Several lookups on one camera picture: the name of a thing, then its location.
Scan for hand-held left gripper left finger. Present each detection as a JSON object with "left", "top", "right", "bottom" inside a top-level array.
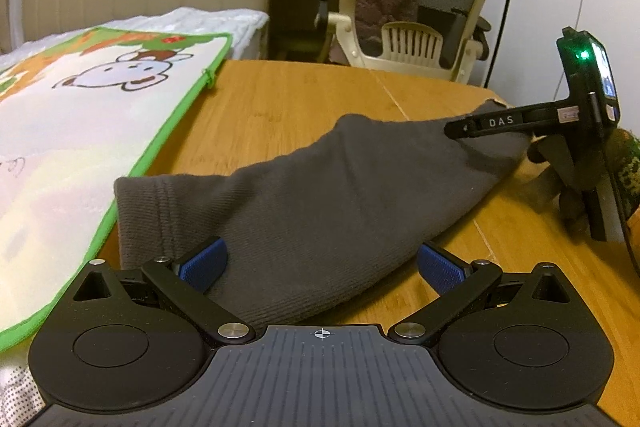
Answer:
[{"left": 70, "top": 237, "right": 256, "bottom": 345}]

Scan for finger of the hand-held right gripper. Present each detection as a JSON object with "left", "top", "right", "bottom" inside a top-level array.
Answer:
[{"left": 444, "top": 106, "right": 537, "bottom": 142}]

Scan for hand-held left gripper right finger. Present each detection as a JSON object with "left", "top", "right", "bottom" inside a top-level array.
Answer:
[{"left": 387, "top": 242, "right": 573, "bottom": 345}]

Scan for dark grey pants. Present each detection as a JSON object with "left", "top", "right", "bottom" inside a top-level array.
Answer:
[{"left": 114, "top": 99, "right": 533, "bottom": 325}]

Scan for person's right hand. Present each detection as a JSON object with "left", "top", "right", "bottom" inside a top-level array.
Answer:
[{"left": 527, "top": 139, "right": 593, "bottom": 235}]

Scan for cartoon printed mat green border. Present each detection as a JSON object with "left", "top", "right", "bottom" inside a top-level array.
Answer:
[{"left": 0, "top": 27, "right": 235, "bottom": 353}]

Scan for white quilted bed cover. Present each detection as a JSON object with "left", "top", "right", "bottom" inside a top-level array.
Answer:
[{"left": 0, "top": 7, "right": 271, "bottom": 68}]

